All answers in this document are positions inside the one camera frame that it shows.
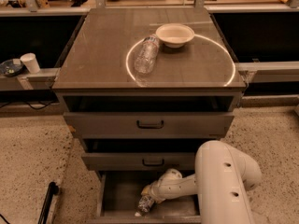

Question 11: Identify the black top drawer handle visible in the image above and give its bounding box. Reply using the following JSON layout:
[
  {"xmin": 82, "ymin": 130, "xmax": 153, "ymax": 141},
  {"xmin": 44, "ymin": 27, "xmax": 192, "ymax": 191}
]
[{"xmin": 136, "ymin": 120, "xmax": 164, "ymax": 129}]

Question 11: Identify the blue plastic water bottle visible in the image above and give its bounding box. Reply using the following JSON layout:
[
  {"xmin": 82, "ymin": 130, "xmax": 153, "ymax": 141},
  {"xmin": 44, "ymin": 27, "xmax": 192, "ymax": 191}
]
[{"xmin": 135, "ymin": 195, "xmax": 155, "ymax": 217}]

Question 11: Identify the grey drawer cabinet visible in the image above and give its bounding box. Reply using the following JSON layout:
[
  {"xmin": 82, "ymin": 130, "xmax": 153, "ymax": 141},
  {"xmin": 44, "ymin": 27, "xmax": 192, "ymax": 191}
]
[{"xmin": 51, "ymin": 7, "xmax": 248, "ymax": 224}]

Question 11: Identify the black floor cable bar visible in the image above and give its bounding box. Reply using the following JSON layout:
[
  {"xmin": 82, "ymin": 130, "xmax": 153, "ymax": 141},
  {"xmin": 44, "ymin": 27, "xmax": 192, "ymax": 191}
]
[{"xmin": 37, "ymin": 182, "xmax": 60, "ymax": 224}]

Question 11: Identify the black drawer handle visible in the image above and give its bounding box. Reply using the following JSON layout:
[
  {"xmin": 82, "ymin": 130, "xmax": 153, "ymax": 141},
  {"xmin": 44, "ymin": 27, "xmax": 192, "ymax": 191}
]
[
  {"xmin": 136, "ymin": 120, "xmax": 164, "ymax": 129},
  {"xmin": 142, "ymin": 159, "xmax": 164, "ymax": 167}
]

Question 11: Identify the grey drawer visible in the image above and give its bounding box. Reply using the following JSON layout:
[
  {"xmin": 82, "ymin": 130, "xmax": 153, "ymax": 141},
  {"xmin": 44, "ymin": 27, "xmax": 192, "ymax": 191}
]
[
  {"xmin": 87, "ymin": 171, "xmax": 203, "ymax": 224},
  {"xmin": 64, "ymin": 96, "xmax": 234, "ymax": 139},
  {"xmin": 80, "ymin": 138, "xmax": 221, "ymax": 172}
]

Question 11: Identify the grey bottom drawer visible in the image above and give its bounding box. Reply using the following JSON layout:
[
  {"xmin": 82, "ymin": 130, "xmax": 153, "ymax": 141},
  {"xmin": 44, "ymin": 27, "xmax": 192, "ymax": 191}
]
[{"xmin": 87, "ymin": 171, "xmax": 203, "ymax": 224}]

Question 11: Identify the black cable under shelf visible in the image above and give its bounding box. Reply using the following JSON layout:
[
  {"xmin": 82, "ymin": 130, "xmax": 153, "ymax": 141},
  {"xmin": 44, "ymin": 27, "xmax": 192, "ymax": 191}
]
[{"xmin": 0, "ymin": 100, "xmax": 59, "ymax": 111}]

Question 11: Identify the black middle drawer handle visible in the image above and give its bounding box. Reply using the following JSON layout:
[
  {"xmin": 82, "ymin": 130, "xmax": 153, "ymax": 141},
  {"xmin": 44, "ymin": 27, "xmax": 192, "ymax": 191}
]
[{"xmin": 142, "ymin": 159, "xmax": 164, "ymax": 167}]

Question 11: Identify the grey top drawer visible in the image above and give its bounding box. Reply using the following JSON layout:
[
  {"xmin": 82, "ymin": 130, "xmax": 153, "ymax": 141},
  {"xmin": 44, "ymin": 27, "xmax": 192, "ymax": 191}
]
[{"xmin": 64, "ymin": 96, "xmax": 234, "ymax": 139}]

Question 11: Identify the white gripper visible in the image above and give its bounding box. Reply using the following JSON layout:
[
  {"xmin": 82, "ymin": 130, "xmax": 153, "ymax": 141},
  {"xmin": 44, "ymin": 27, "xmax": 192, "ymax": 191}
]
[{"xmin": 141, "ymin": 181, "xmax": 164, "ymax": 203}]

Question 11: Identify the white paper cup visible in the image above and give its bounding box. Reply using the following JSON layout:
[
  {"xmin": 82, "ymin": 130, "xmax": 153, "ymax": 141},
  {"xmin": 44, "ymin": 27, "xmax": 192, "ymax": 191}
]
[{"xmin": 21, "ymin": 53, "xmax": 40, "ymax": 74}]

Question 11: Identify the clear plastic bottle on counter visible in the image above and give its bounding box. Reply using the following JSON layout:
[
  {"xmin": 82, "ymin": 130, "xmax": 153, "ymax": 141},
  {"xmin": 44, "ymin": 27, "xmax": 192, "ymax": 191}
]
[{"xmin": 134, "ymin": 34, "xmax": 160, "ymax": 75}]

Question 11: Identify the dark round plate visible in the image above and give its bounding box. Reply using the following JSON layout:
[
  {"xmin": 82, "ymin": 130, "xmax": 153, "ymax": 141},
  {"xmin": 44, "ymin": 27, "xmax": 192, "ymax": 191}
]
[{"xmin": 0, "ymin": 59, "xmax": 24, "ymax": 77}]

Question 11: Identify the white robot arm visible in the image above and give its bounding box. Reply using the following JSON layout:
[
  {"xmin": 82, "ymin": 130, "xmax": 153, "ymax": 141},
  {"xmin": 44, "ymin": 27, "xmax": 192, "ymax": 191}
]
[{"xmin": 135, "ymin": 141, "xmax": 262, "ymax": 224}]

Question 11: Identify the white paper bowl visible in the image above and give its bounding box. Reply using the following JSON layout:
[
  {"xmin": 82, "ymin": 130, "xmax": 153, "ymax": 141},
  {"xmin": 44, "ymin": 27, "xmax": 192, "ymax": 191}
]
[{"xmin": 155, "ymin": 23, "xmax": 194, "ymax": 49}]

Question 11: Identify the grey middle drawer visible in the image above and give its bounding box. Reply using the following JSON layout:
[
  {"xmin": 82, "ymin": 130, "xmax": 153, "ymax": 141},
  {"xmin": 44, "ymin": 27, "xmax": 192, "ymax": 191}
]
[{"xmin": 80, "ymin": 138, "xmax": 221, "ymax": 172}]

